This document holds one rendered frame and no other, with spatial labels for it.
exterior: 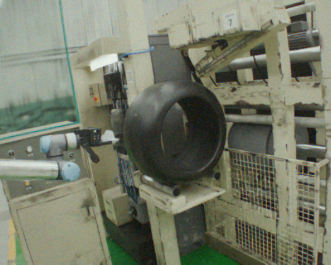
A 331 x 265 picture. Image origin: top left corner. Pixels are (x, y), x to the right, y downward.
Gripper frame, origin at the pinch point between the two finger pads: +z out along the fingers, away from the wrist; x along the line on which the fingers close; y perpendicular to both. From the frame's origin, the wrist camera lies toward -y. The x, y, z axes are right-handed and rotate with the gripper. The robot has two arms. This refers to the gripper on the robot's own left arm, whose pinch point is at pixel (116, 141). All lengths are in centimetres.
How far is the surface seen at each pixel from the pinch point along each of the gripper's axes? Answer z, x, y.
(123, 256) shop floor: 35, 88, -119
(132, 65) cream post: 24, 27, 38
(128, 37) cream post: 22, 27, 55
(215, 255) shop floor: 94, 33, -111
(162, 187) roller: 23.9, -1.9, -27.1
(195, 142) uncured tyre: 59, 14, -10
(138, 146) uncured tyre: 8.9, -5.1, -2.8
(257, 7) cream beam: 60, -35, 62
